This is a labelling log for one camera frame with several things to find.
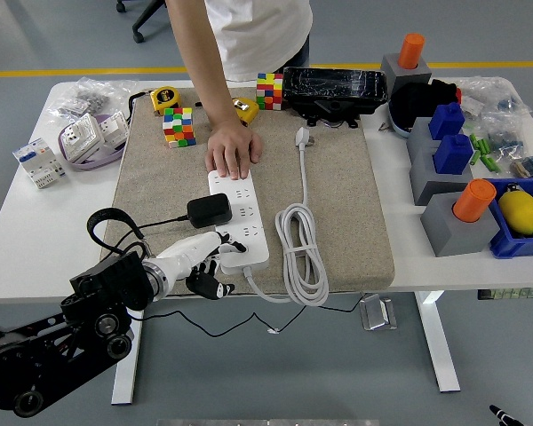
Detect person's right hand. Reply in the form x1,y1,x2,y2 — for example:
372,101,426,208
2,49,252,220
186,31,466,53
204,118,264,181

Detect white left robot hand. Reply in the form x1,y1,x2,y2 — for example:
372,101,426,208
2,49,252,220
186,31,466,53
154,229,250,302

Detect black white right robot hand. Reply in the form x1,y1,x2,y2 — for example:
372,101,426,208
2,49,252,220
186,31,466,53
489,404,523,426

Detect black plug adapter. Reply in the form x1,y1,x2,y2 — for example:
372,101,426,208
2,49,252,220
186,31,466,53
186,193,234,230

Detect white power strip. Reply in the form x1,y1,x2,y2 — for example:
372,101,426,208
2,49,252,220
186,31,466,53
207,170,271,270

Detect yellow tape measure silver clip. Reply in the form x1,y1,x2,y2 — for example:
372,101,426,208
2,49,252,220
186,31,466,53
194,96,261,128

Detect colourful puzzle cube stack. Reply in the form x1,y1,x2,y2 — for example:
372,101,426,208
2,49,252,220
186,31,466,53
255,72,284,111
161,106,197,150

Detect yellow tape measure black label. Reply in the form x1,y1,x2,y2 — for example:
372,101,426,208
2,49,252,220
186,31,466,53
126,86,181,117

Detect white table leg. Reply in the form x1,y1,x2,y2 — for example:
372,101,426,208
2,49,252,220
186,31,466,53
110,305,146,406
415,290,462,395

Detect grey-brown mat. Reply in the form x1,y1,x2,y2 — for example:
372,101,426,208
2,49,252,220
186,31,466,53
99,86,396,297

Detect black wrapped box device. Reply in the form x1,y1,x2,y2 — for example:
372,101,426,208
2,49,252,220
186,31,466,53
282,66,390,130

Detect person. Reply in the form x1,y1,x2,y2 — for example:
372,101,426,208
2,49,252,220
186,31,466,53
164,0,314,181

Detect table control panel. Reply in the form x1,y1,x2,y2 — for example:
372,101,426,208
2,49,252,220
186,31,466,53
477,287,533,302

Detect clear bag grey screws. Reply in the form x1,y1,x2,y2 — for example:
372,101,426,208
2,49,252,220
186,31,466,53
47,75,139,121

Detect pale blue round base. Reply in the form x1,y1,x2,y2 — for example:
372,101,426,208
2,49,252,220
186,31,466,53
386,99,416,140

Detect blue storage bin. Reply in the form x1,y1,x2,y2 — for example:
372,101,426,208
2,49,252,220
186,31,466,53
482,177,533,261

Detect white circuit breaker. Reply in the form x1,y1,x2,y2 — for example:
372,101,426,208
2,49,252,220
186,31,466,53
12,137,68,190

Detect grey holder block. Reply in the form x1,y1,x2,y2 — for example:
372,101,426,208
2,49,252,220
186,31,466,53
409,145,475,207
405,116,446,155
379,52,433,104
419,191,502,259

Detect black cloth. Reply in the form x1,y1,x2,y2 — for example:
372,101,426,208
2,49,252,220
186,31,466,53
389,78,461,130

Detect orange cylinder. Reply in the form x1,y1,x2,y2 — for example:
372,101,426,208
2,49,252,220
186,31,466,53
396,32,426,71
452,177,497,224

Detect yellow lemon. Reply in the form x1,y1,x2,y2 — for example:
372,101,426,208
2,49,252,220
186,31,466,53
497,189,533,236

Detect blue peg block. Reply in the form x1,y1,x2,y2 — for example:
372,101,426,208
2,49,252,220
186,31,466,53
432,133,475,177
427,102,466,141

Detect clear bag of resistors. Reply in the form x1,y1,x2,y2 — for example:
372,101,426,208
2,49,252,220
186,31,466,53
507,152,533,181

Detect clear bag white parts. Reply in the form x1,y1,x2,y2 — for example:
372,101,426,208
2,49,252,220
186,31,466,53
457,75,533,121

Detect clear bag blue parts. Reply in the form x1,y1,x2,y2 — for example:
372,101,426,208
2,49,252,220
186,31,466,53
481,110,529,157

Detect thin black plug cord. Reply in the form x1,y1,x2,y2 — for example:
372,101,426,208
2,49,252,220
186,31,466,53
99,214,368,338

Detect white power strip cord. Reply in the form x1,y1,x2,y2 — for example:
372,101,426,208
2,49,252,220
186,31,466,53
242,125,330,307

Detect white wall socket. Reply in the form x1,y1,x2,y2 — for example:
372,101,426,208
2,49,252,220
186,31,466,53
98,110,130,150
59,112,106,162

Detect purple strap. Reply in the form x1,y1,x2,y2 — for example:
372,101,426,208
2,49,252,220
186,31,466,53
57,113,131,172

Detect silver metal bracket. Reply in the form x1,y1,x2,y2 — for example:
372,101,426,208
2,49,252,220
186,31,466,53
359,292,399,332

